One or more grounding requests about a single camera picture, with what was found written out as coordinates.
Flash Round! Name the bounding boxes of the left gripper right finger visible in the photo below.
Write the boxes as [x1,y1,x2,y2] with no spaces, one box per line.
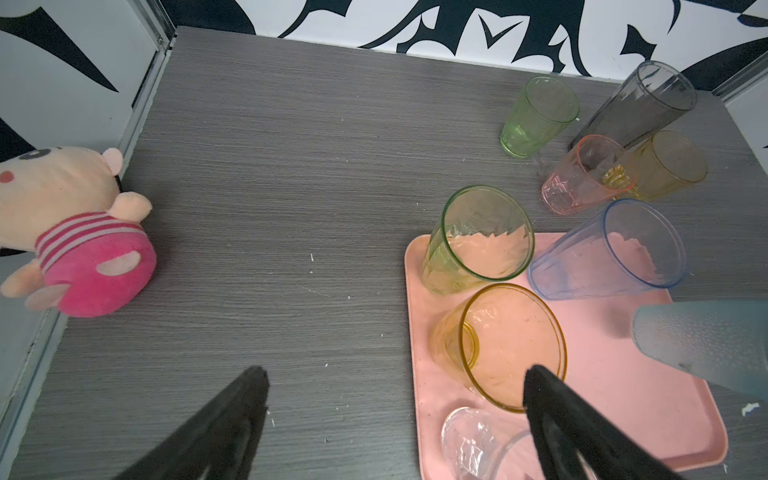
[523,365,680,479]

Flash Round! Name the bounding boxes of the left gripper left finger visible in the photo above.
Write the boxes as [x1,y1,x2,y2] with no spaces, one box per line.
[116,366,269,479]

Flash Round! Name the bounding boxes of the clear stemmed glass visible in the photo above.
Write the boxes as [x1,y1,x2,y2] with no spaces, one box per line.
[441,407,544,479]

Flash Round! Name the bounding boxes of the tall amber glass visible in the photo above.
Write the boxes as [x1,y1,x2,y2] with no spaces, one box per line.
[428,283,568,413]

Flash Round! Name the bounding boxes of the teal frosted cup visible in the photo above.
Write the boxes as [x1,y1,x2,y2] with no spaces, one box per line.
[632,300,767,399]

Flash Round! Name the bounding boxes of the tall blue glass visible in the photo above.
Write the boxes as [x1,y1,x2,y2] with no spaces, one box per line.
[527,199,687,301]

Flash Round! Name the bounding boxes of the tall green glass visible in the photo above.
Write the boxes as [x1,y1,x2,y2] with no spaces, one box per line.
[419,184,535,295]

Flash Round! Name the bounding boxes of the small green glass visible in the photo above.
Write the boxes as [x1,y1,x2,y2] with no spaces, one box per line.
[500,76,580,158]

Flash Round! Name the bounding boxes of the tall dark grey glass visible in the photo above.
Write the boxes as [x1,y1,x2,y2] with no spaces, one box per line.
[569,60,697,150]

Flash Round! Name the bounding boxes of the pink plush doll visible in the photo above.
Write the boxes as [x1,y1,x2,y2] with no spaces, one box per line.
[1,146,157,318]

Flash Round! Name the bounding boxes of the small pink glass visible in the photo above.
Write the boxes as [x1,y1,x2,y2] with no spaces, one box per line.
[541,134,637,215]

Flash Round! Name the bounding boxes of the small yellow glass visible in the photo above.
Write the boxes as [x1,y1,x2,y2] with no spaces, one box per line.
[600,130,708,202]

